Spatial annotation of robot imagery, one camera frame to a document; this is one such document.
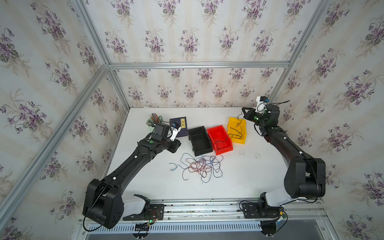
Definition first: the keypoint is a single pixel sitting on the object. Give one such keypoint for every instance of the red plastic bin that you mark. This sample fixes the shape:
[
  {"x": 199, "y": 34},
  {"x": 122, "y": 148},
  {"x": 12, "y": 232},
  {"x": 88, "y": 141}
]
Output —
[{"x": 221, "y": 141}]

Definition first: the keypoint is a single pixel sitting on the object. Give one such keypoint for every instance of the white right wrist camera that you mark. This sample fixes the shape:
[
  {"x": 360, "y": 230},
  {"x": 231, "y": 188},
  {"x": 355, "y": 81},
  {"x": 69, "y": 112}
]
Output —
[{"x": 262, "y": 101}]

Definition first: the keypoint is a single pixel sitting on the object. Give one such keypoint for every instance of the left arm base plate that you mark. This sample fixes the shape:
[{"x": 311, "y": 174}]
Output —
[{"x": 153, "y": 212}]

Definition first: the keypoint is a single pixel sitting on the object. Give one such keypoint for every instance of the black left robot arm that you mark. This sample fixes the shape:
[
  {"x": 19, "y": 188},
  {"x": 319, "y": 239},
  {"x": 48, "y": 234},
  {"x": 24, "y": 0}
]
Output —
[{"x": 103, "y": 202}]

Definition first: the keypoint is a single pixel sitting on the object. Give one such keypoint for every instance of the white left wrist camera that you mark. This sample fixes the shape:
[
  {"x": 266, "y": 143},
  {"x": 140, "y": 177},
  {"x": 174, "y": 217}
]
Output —
[{"x": 174, "y": 132}]

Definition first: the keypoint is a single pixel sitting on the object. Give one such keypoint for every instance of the aluminium rail frame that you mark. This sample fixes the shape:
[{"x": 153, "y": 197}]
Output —
[{"x": 224, "y": 210}]

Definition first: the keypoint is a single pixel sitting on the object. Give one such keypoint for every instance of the white ventilation grille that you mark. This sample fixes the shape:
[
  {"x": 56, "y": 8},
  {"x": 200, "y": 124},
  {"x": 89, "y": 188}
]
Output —
[{"x": 181, "y": 227}]

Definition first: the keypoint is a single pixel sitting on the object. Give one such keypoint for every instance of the black plastic bin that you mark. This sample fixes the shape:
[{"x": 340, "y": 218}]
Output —
[{"x": 200, "y": 141}]

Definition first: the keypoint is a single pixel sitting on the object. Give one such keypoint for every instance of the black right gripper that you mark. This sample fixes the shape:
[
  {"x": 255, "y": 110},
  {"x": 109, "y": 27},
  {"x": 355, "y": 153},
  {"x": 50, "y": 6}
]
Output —
[{"x": 252, "y": 110}]

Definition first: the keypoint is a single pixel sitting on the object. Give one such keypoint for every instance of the dark blue book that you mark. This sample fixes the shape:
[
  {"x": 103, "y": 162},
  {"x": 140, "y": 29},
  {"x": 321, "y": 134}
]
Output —
[{"x": 182, "y": 123}]

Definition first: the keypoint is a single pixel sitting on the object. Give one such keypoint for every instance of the coloured pencils bundle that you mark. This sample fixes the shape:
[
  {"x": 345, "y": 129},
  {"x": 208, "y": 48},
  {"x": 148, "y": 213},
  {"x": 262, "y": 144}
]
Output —
[{"x": 153, "y": 120}]

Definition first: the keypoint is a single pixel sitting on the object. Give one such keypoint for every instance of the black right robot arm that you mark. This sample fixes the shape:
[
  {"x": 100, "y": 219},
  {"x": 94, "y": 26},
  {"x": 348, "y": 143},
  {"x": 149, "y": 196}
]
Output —
[{"x": 305, "y": 179}]

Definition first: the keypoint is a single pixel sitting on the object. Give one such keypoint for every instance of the yellow plastic bin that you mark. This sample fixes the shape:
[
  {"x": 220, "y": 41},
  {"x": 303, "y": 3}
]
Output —
[{"x": 237, "y": 130}]

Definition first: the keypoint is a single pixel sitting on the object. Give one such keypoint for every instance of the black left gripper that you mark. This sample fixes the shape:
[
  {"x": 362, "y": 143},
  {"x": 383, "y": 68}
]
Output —
[{"x": 175, "y": 146}]

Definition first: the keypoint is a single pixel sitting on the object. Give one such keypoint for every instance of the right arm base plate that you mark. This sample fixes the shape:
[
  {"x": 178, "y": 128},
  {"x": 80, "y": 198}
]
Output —
[{"x": 255, "y": 211}]

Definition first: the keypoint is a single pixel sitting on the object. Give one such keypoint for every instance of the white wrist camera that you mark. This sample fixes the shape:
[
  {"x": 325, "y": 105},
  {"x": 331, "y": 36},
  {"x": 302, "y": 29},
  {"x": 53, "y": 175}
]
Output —
[
  {"x": 262, "y": 101},
  {"x": 174, "y": 132}
]

